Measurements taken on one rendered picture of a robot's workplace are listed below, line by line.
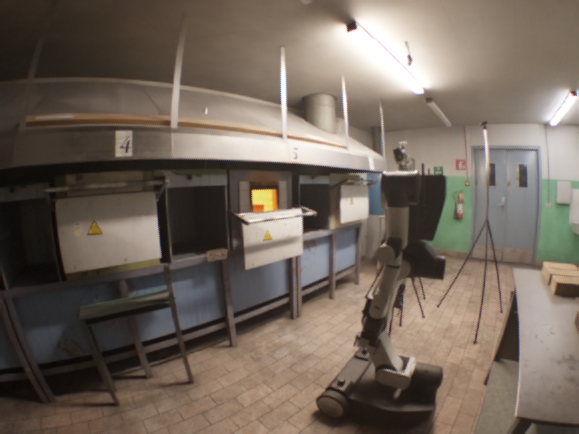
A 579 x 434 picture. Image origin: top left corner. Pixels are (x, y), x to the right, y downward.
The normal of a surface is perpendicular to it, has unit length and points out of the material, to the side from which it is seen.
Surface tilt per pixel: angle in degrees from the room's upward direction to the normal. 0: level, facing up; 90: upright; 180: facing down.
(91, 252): 90
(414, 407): 0
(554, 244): 90
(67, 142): 80
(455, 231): 90
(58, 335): 90
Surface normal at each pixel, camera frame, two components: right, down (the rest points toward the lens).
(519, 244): -0.72, 0.10
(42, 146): 0.68, -0.11
